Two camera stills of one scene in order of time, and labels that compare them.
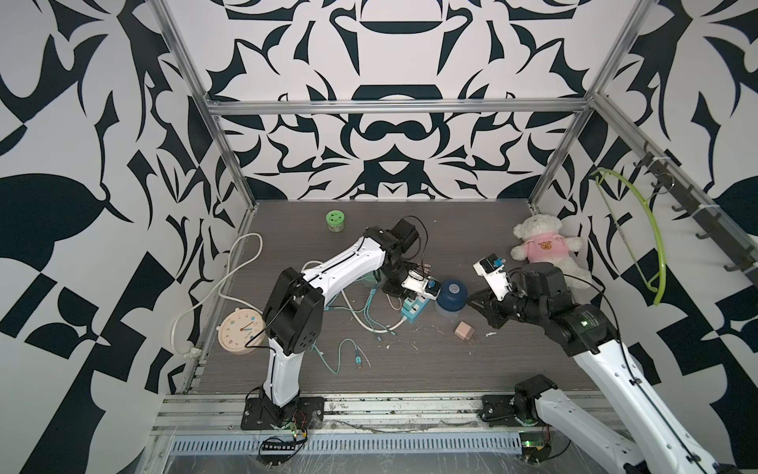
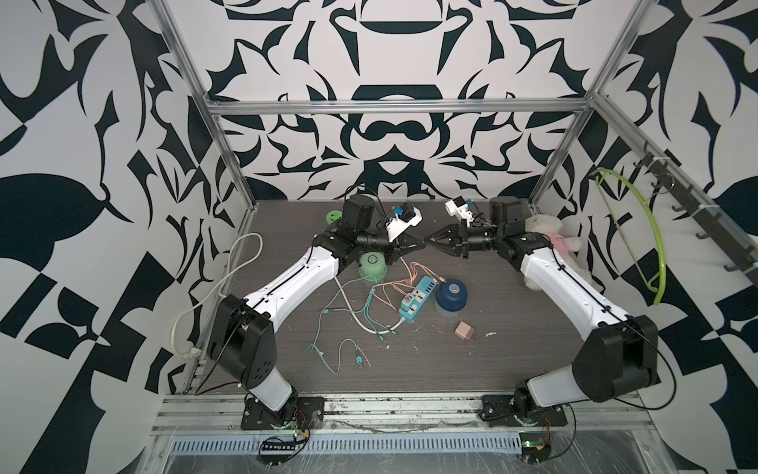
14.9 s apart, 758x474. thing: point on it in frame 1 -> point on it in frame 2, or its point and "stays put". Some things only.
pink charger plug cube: [465, 332] stays put
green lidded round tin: [335, 219] stays put
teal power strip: [413, 307] stays put
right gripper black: [491, 303] -> [451, 230]
